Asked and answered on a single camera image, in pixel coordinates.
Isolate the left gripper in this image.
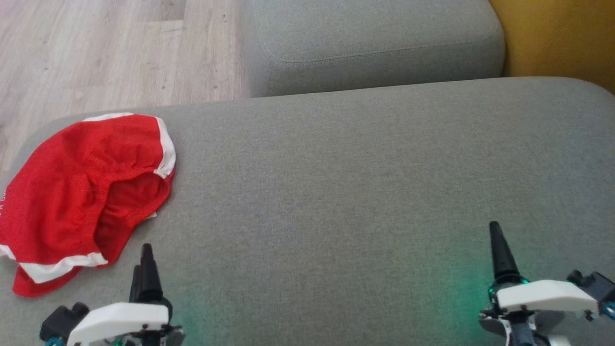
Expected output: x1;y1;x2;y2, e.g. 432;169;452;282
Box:
66;243;186;346

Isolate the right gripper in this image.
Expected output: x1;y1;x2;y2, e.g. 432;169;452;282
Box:
479;221;599;346

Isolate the red shorts white trim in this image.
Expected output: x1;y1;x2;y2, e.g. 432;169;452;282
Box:
0;112;177;297

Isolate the grey fabric sofa seat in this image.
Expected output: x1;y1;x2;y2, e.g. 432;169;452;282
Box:
0;77;615;346

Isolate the yellow fabric cushion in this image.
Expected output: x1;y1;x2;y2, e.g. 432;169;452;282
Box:
489;0;615;95

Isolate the grey sofa cushion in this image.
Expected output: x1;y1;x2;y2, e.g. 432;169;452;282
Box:
243;0;506;98

